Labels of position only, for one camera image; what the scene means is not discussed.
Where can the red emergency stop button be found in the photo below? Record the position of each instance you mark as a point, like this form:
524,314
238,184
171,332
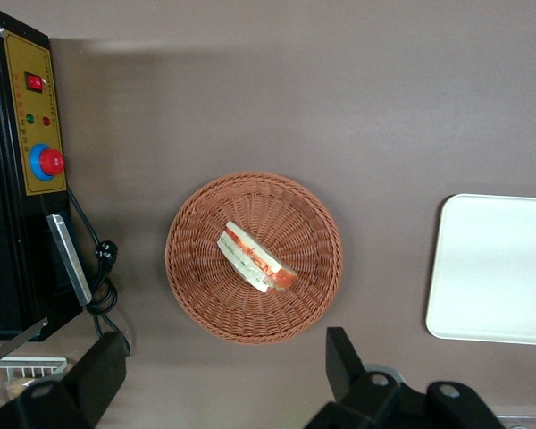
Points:
50,162

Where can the brown round wicker basket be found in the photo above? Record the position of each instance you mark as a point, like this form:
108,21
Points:
295,214

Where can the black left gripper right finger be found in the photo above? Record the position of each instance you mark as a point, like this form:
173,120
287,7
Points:
362,402

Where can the triangular sandwich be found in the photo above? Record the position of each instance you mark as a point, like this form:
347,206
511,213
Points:
250,258

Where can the black machine with yellow panel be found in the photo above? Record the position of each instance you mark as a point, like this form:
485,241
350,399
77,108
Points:
27,232

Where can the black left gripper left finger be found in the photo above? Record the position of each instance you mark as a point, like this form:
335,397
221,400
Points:
96,375

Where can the white rectangular tray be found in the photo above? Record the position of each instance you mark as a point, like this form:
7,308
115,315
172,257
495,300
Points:
496,268

